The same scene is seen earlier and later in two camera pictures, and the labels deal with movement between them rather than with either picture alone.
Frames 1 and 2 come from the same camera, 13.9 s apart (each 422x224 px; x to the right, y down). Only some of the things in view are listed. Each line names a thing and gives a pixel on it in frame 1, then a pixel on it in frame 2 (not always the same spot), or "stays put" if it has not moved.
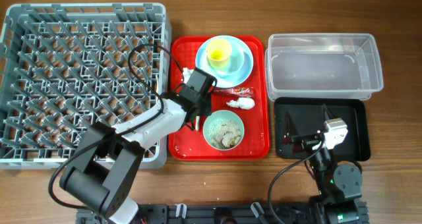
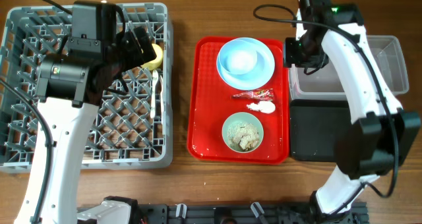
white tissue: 243,103 to 265,107
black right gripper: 304,142 to 289,56
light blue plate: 202,63 to 260,75
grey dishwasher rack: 64,66 stays put
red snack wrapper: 242,91 to 264,94
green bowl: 223,130 to 242,117
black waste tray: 299,115 stays put
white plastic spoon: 197,122 to 155,76
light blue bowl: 236,62 stays put
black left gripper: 206,109 to 134,58
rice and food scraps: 225,134 to 242,134
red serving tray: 182,53 to 211,101
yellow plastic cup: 218,52 to 155,64
